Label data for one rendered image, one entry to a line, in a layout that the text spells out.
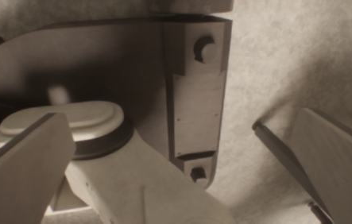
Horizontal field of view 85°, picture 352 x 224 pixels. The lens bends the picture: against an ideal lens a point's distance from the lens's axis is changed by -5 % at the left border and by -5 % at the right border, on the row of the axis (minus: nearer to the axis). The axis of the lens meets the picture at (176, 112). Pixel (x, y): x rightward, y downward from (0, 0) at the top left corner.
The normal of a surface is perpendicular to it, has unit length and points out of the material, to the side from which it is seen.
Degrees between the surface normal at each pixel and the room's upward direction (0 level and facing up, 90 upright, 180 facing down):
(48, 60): 0
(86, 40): 0
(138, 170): 90
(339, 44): 0
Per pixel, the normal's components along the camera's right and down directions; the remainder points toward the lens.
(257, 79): 0.21, 0.48
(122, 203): -0.01, -0.87
